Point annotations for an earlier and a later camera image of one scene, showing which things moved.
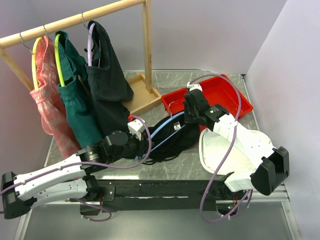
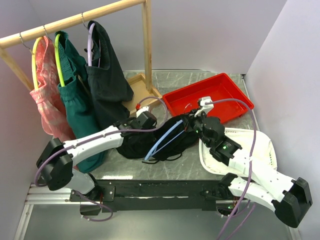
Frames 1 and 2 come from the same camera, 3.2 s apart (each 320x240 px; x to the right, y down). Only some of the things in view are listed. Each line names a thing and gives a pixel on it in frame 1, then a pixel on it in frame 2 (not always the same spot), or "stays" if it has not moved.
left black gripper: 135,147 to 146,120
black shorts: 166,138 stays
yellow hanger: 33,65 stays
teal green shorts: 76,96 stays
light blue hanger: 170,111 to 161,136
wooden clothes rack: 141,83 stays
